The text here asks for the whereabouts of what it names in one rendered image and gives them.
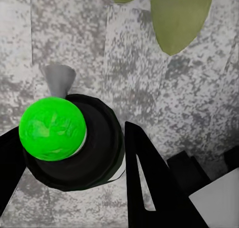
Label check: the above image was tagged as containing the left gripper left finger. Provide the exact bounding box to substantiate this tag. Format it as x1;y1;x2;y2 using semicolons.
0;126;26;217

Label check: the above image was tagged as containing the insectifuge atomizer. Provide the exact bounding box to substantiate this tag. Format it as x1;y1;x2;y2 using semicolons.
18;64;126;192

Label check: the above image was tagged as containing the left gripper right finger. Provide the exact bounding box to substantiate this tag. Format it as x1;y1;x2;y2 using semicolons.
124;121;209;228

